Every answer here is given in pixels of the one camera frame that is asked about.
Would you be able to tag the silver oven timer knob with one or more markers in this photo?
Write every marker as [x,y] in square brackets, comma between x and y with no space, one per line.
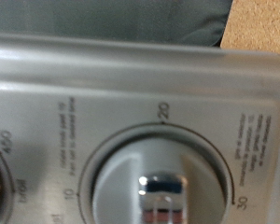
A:
[121,193]

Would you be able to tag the silver toaster oven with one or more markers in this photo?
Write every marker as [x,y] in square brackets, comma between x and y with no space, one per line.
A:
[115,93]

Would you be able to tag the grey curtain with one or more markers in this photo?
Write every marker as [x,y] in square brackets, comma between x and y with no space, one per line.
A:
[115,18]

